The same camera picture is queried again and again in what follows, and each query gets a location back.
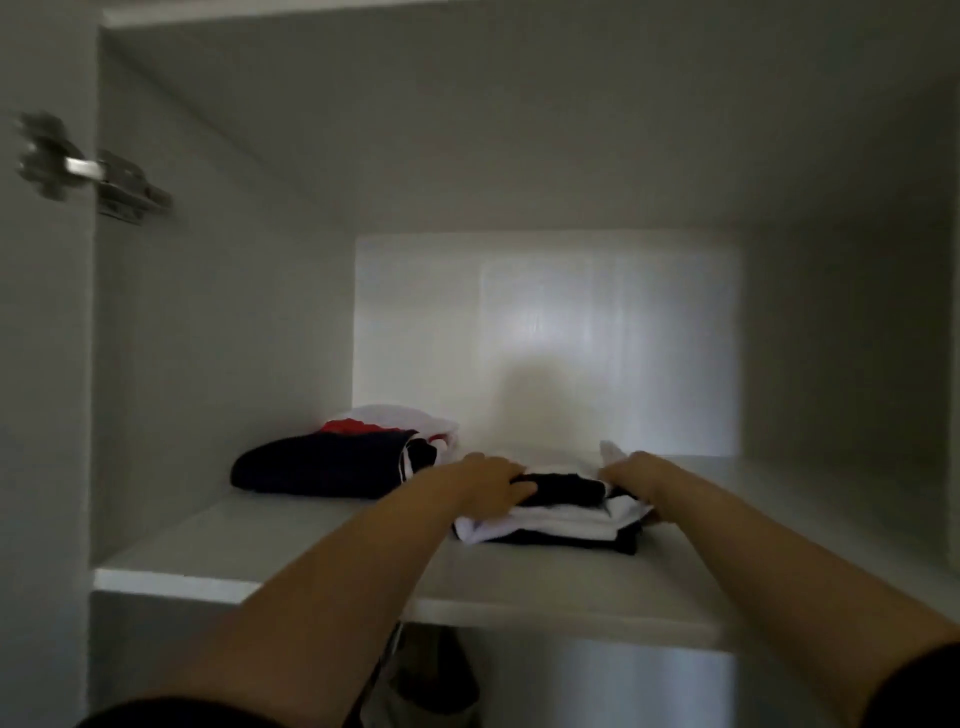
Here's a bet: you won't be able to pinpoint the person's right hand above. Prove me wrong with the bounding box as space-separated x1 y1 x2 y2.
600 450 695 506

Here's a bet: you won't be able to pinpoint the person's left hand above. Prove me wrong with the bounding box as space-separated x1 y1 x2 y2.
427 451 540 524

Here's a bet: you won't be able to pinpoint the white and navy garment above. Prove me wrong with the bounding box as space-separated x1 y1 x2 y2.
453 439 659 557

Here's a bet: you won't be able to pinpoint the red and white jacket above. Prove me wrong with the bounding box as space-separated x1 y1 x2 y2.
318 403 459 452

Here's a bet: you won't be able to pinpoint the navy white-striped track trousers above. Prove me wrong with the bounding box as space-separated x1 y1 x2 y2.
229 427 441 501

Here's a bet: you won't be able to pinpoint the khaki zip jacket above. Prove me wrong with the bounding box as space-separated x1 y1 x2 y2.
357 622 485 728

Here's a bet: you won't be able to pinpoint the white wardrobe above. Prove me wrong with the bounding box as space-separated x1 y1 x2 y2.
0 0 960 728

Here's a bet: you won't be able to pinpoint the person's left forearm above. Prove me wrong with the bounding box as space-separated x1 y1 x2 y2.
150 468 482 728

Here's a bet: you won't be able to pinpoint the person's right forearm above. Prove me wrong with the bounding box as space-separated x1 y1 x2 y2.
660 468 960 722

